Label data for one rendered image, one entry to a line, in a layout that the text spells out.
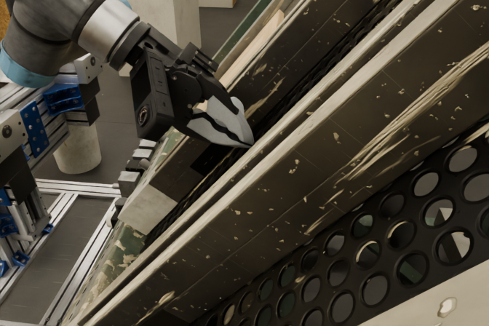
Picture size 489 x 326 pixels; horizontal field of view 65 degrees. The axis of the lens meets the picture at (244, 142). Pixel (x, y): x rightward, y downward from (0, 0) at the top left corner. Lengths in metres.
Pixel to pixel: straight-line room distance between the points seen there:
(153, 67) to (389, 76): 0.31
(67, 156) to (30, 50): 2.02
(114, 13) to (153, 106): 0.13
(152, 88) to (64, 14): 0.13
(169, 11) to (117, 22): 3.04
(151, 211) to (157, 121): 0.39
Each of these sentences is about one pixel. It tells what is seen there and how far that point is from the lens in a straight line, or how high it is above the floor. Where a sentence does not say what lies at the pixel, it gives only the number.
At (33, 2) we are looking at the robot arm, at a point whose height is 1.38.
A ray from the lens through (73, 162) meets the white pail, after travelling 2.59.
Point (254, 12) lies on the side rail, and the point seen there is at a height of 1.13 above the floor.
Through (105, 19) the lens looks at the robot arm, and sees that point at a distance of 0.50.
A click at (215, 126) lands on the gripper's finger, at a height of 1.22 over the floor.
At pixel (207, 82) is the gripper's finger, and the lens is 0.49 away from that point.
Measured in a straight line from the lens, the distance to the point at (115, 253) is 0.80.
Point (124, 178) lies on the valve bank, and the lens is 1.21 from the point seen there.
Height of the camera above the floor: 1.49
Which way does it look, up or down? 33 degrees down
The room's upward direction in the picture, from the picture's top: straight up
